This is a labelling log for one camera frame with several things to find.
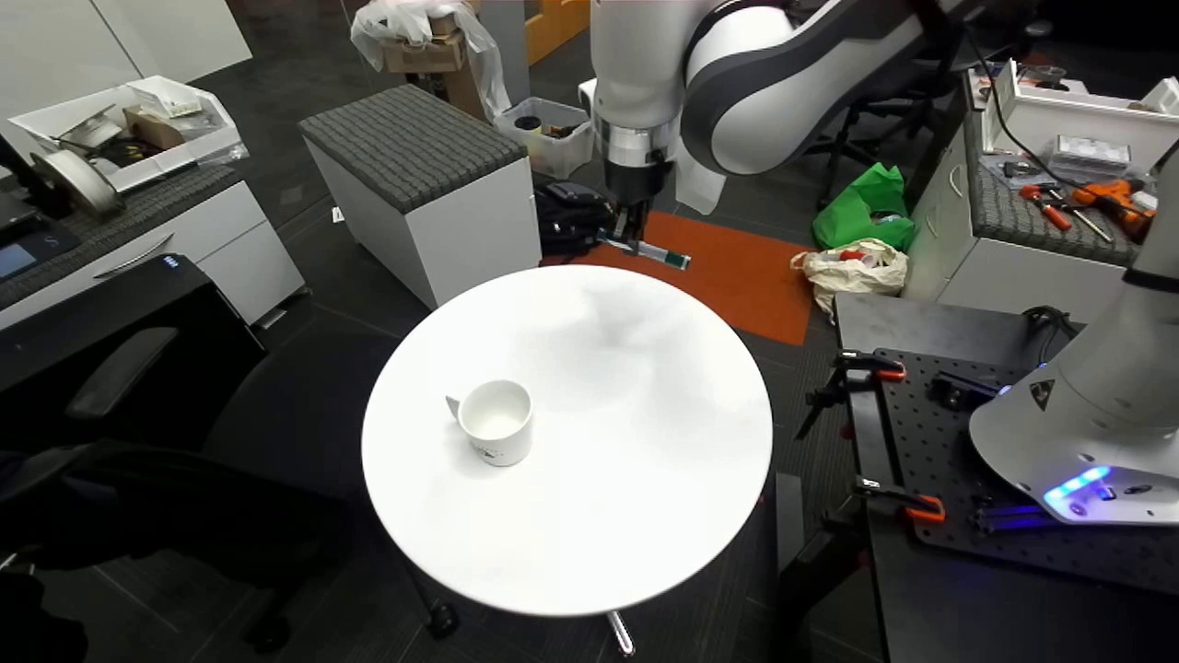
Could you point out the black office chair left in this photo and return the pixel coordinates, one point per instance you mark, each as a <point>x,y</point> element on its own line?
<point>147,418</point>

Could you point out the white tray with clutter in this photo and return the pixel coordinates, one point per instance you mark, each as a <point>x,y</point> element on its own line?
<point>133,134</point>

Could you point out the white plastic bag with box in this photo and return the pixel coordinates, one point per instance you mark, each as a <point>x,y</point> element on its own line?
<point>433,37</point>

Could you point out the orange handled tools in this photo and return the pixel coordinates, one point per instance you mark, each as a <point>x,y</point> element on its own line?
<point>1124,203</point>

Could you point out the white cabinet grey cushion top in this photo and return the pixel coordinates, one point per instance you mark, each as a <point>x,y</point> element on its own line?
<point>433,192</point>

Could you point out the blue and white marker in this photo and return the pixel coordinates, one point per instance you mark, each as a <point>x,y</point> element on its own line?
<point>653,252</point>

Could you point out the green bag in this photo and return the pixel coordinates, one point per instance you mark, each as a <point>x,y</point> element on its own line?
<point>872,206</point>

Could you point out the orange black clamp upper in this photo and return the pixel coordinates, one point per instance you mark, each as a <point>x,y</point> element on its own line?
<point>844,376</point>

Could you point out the orange black clamp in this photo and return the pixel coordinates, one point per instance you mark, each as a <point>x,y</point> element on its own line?
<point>844,376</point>
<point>914,507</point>

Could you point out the white patterned bag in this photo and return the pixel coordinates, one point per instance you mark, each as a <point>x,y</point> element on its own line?
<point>862,268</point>

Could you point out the white desk left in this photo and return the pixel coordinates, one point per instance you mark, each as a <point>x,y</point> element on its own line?
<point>204,214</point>

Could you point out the roll of tape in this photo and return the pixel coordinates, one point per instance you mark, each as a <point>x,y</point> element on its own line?
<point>81,181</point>

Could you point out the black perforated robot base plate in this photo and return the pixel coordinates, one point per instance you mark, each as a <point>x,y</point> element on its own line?
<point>981,513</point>

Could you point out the orange floor mat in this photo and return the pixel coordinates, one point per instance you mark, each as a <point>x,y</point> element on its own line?
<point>739,273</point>

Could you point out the white ceramic mug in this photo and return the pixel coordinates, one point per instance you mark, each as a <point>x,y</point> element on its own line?
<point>496,418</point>

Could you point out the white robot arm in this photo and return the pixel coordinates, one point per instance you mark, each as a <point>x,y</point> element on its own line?
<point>1090,437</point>

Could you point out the orange black clamp lower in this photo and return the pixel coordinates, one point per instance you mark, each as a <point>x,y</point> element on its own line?
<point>914,507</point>

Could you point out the clear plastic bin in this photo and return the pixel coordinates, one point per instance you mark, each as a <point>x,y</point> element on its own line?
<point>555,134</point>

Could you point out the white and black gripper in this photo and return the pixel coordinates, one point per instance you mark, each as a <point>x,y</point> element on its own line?
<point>656,101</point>

